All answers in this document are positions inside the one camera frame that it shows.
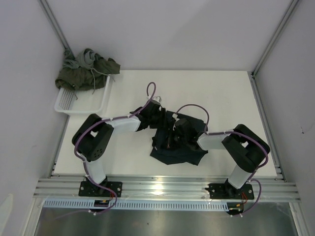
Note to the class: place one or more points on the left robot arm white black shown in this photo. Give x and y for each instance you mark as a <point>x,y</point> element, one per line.
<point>92,138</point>

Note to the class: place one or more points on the right aluminium corner post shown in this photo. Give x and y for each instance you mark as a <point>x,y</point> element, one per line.
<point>283,23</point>

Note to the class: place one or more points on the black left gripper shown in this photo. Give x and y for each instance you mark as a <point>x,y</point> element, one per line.
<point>162,122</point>

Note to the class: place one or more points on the aluminium corner post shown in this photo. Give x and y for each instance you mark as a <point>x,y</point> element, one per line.
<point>46,8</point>
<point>283,23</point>

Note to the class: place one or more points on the grey shorts with drawstring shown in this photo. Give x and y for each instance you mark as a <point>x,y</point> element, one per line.
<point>85,59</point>

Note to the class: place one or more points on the slotted grey cable duct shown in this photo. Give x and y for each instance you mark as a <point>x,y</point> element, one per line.
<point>136,205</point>

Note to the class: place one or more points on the left aluminium corner post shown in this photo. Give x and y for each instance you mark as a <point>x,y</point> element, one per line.
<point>46,8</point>

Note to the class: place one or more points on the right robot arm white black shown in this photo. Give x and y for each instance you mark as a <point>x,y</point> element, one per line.
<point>248,151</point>

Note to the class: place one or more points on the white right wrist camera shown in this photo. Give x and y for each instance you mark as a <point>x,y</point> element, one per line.
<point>175,116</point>

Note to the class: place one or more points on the dark navy shorts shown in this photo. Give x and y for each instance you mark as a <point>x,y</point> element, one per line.
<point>168,151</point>

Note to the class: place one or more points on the olive green shorts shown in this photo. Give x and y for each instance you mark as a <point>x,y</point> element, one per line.
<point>82,79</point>

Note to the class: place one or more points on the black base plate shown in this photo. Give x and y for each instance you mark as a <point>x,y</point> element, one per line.
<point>222,191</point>
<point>87,189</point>

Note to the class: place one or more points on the aluminium mounting rail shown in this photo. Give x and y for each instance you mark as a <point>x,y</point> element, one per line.
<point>160,188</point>

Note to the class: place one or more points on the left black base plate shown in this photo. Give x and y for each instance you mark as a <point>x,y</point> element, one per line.
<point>87,189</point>

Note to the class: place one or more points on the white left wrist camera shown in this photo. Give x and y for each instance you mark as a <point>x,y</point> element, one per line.
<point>157,99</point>

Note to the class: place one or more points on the white plastic basket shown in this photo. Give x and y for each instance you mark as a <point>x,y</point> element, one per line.
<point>83,102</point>

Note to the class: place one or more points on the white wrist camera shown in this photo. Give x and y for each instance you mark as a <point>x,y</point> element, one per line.
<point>157,99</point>
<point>175,116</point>

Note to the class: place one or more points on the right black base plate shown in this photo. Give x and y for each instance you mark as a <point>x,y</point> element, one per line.
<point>222,191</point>

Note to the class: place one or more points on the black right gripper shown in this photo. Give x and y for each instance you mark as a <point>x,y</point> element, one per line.
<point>175,131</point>

